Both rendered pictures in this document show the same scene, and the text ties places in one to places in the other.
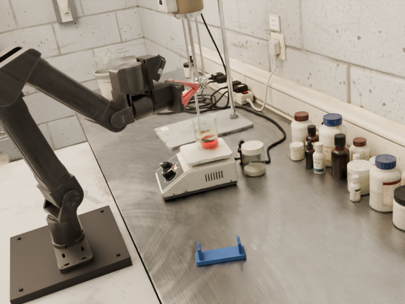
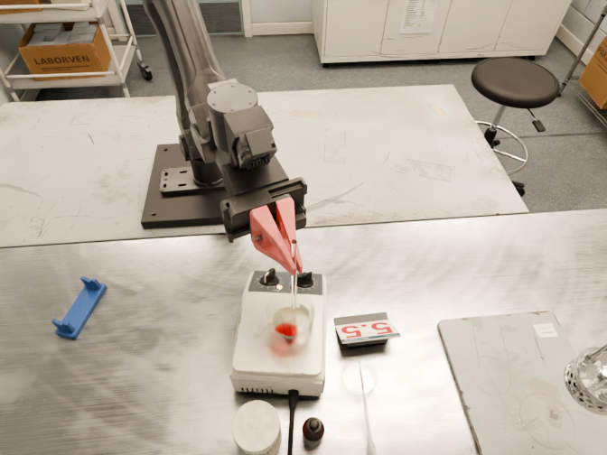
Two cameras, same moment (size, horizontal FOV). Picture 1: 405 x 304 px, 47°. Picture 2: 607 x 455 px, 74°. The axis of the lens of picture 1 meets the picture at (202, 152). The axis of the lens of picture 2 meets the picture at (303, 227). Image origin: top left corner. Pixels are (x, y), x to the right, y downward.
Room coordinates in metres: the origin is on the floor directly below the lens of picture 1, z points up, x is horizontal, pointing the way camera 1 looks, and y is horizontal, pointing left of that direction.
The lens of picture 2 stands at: (1.18, -0.25, 1.52)
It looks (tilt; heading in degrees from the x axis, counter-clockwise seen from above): 51 degrees down; 101
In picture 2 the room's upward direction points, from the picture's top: 1 degrees clockwise
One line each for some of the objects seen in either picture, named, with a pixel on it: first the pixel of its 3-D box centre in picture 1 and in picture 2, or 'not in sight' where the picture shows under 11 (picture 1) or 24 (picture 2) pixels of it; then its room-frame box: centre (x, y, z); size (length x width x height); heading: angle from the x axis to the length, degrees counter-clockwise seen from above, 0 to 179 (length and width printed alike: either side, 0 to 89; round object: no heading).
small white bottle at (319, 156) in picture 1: (319, 157); not in sight; (1.05, -0.29, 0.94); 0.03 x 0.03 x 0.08
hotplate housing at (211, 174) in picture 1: (198, 167); (283, 328); (1.10, 0.02, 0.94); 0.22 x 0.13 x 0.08; 99
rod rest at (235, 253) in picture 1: (219, 250); (79, 304); (0.76, 0.00, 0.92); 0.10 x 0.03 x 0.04; 90
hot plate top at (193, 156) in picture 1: (205, 151); (280, 331); (1.10, -0.01, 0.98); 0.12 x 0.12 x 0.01; 9
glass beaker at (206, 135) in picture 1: (207, 133); (290, 327); (1.12, -0.02, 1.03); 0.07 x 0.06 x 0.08; 105
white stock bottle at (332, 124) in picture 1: (332, 139); not in sight; (1.09, -0.34, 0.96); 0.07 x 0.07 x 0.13
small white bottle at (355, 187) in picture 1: (355, 187); not in sight; (0.89, -0.33, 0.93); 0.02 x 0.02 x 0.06
